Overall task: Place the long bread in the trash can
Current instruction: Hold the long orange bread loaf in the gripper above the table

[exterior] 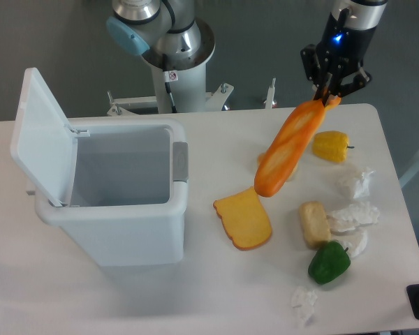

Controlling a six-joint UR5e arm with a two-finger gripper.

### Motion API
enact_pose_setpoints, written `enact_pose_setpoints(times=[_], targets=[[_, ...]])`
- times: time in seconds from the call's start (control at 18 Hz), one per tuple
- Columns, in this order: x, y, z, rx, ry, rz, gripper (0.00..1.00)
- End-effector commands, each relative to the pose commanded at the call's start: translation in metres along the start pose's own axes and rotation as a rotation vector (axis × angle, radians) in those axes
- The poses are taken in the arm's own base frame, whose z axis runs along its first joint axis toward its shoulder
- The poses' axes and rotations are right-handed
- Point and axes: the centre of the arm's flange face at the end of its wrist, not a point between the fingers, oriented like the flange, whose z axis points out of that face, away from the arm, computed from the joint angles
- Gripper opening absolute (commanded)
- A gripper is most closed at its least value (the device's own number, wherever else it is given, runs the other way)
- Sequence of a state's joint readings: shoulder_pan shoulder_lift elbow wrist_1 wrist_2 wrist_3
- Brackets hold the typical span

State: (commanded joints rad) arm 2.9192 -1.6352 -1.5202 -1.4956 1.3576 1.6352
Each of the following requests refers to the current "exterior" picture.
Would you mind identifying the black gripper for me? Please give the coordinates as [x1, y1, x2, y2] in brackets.
[300, 11, 378, 105]

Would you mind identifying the long orange bread loaf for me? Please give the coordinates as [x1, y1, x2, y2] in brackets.
[253, 97, 341, 198]

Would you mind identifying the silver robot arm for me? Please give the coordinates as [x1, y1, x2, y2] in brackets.
[106, 1, 387, 115]

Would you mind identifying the knotted bread roll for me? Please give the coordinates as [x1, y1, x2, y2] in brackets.
[256, 152, 298, 181]

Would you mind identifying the pale rectangular bread piece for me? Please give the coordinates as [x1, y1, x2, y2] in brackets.
[299, 201, 332, 249]

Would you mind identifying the white trash can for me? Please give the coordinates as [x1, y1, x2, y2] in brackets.
[35, 117, 189, 267]

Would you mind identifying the white trash can lid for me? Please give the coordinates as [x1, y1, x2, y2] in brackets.
[10, 68, 90, 207]

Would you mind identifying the yellow bell pepper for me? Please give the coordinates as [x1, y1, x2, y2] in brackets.
[311, 131, 355, 163]

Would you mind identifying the crumpled white paper upper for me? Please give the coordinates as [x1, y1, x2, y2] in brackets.
[337, 167, 375, 200]

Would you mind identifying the crumpled white paper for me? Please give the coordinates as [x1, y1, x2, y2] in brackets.
[328, 202, 381, 234]
[337, 167, 375, 200]

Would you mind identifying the crumpled white paper middle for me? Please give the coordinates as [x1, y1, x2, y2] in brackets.
[328, 202, 381, 234]

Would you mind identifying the orange toast slice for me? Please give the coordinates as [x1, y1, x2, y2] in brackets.
[213, 187, 272, 251]

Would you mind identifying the green bell pepper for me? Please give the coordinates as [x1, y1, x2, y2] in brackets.
[308, 241, 351, 285]

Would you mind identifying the white metal robot stand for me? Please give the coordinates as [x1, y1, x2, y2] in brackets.
[106, 77, 279, 117]

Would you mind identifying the crumpled white paper small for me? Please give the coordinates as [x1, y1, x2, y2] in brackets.
[291, 286, 318, 327]

